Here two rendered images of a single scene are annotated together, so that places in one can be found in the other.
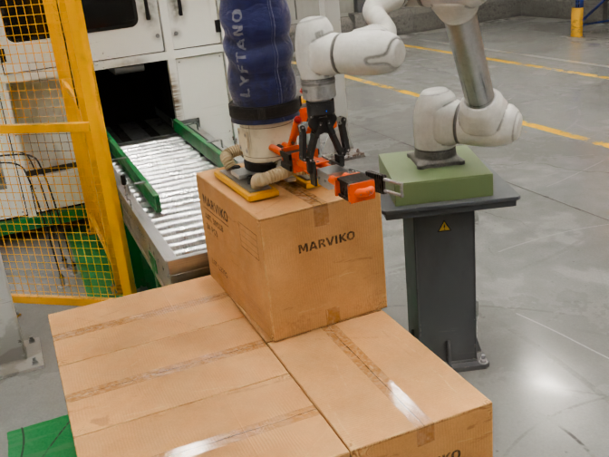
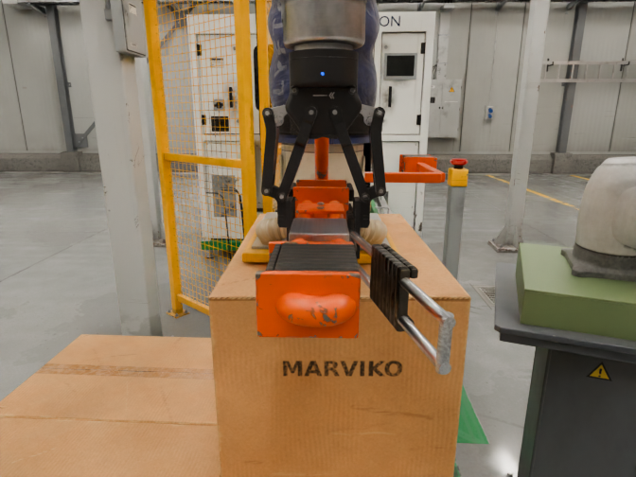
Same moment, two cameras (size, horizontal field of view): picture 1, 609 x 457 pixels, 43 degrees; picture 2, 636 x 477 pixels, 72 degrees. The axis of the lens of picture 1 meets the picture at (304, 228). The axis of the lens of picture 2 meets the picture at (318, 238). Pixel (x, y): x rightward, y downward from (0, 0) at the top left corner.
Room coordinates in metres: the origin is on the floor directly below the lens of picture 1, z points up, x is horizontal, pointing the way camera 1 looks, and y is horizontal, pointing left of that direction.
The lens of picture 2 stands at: (1.54, -0.27, 1.21)
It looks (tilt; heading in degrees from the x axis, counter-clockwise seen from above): 15 degrees down; 23
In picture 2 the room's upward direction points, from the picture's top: straight up
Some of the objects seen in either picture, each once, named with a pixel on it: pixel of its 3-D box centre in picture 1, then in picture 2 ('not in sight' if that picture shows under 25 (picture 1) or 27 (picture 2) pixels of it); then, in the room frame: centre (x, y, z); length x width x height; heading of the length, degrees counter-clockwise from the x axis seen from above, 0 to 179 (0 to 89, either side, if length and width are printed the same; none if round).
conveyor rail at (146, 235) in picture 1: (124, 202); not in sight; (3.74, 0.90, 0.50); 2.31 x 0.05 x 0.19; 20
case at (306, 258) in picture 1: (286, 237); (332, 326); (2.40, 0.06, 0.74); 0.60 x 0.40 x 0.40; 23
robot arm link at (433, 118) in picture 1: (437, 117); (624, 203); (2.78, -0.53, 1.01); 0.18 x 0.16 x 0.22; 57
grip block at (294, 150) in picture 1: (300, 158); (321, 202); (2.17, -0.01, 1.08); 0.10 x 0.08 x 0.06; 112
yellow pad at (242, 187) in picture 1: (244, 178); (277, 227); (2.36, 0.18, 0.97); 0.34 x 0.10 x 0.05; 22
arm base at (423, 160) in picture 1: (433, 150); (606, 254); (2.81, -0.52, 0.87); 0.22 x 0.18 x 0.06; 5
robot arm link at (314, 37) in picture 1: (319, 47); not in sight; (2.01, -0.09, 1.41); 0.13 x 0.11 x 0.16; 56
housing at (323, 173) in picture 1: (333, 177); (319, 244); (1.97, -0.09, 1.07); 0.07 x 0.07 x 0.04; 22
